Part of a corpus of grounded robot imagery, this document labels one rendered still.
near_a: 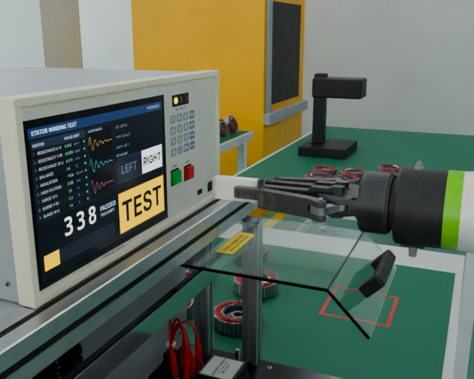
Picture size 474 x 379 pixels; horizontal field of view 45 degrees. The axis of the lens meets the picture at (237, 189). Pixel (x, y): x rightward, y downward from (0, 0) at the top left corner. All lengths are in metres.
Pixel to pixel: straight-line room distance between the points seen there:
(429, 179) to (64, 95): 0.40
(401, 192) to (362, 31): 5.26
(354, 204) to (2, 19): 4.30
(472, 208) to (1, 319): 0.49
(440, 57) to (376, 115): 0.80
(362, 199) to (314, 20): 5.37
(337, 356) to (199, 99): 0.61
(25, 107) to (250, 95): 3.75
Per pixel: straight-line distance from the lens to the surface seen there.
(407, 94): 5.86
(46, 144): 0.58
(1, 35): 4.84
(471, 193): 0.67
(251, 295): 1.06
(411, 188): 0.67
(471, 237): 0.67
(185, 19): 4.46
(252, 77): 4.25
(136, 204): 0.72
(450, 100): 5.83
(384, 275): 0.81
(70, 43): 4.81
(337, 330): 1.30
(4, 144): 0.56
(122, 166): 0.69
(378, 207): 0.68
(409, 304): 1.45
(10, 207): 0.58
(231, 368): 0.93
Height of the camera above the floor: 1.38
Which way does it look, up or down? 15 degrees down
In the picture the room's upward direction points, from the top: straight up
